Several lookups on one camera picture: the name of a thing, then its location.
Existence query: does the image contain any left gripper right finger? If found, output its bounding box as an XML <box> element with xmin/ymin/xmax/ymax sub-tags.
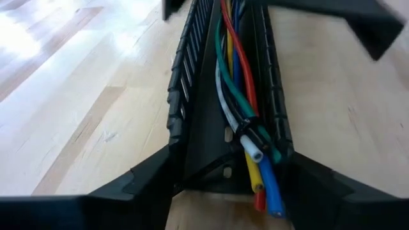
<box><xmin>281</xmin><ymin>151</ymin><xmax>409</xmax><ymax>230</ymax></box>

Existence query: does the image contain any red yellow taped wire bundle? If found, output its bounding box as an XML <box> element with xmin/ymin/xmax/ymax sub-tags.
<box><xmin>225</xmin><ymin>0</ymin><xmax>265</xmax><ymax>194</ymax></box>

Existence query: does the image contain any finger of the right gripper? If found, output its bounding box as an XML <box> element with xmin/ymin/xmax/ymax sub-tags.
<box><xmin>255</xmin><ymin>0</ymin><xmax>405</xmax><ymax>61</ymax></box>
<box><xmin>162</xmin><ymin>0</ymin><xmax>186</xmax><ymax>20</ymax></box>

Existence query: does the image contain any bundle of coloured cables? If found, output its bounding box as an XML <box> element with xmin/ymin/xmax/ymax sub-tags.
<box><xmin>215</xmin><ymin>60</ymin><xmax>265</xmax><ymax>164</ymax></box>
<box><xmin>231</xmin><ymin>0</ymin><xmax>286</xmax><ymax>219</ymax></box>

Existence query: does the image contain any black zip tie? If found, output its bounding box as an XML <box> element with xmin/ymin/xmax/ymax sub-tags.
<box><xmin>220</xmin><ymin>86</ymin><xmax>272</xmax><ymax>153</ymax></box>

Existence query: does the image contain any black slotted cable duct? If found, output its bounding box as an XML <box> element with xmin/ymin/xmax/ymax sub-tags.
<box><xmin>166</xmin><ymin>0</ymin><xmax>295</xmax><ymax>196</ymax></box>

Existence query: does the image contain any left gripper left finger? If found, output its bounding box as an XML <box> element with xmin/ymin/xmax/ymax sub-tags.
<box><xmin>0</xmin><ymin>145</ymin><xmax>185</xmax><ymax>230</ymax></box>

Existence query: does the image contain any red cable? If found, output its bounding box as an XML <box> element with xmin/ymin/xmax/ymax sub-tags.
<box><xmin>219</xmin><ymin>0</ymin><xmax>268</xmax><ymax>212</ymax></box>

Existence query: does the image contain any multicoloured ribbon cable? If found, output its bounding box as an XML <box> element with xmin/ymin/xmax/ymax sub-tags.
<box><xmin>214</xmin><ymin>17</ymin><xmax>282</xmax><ymax>164</ymax></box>

